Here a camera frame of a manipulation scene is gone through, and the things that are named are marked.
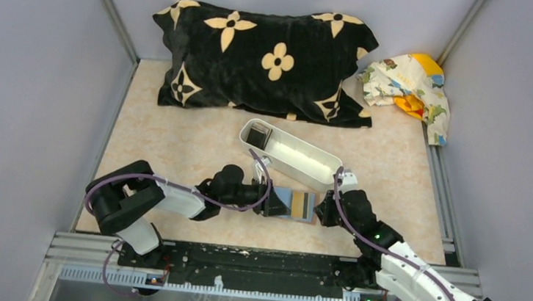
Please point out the stack of cards in bin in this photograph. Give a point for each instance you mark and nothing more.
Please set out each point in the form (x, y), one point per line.
(258, 135)

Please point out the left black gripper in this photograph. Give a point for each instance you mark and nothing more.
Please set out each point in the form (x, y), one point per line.
(274, 206)

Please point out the white oblong plastic bin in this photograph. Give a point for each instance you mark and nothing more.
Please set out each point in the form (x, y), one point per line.
(293, 156)

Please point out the aluminium frame rail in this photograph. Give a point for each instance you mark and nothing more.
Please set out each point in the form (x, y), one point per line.
(88, 257)

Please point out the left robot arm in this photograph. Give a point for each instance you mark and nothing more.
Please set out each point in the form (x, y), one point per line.
(120, 200)

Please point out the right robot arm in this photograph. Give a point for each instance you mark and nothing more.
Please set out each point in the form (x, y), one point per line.
(386, 260)

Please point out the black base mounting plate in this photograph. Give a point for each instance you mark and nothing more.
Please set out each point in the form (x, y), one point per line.
(261, 271)

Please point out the brown leather card holder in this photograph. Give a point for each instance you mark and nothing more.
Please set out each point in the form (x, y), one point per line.
(285, 195)

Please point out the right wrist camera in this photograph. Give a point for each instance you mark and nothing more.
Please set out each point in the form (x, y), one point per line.
(347, 181)

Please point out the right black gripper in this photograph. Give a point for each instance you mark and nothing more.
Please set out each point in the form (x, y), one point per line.
(323, 210)

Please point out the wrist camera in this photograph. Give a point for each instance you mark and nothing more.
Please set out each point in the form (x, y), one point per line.
(347, 181)
(260, 169)

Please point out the cartoon print cloth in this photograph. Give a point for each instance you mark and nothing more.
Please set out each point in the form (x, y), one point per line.
(414, 83)

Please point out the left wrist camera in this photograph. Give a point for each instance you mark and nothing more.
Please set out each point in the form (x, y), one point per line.
(260, 169)

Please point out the black floral pillow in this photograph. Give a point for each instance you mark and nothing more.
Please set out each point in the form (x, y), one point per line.
(291, 67)

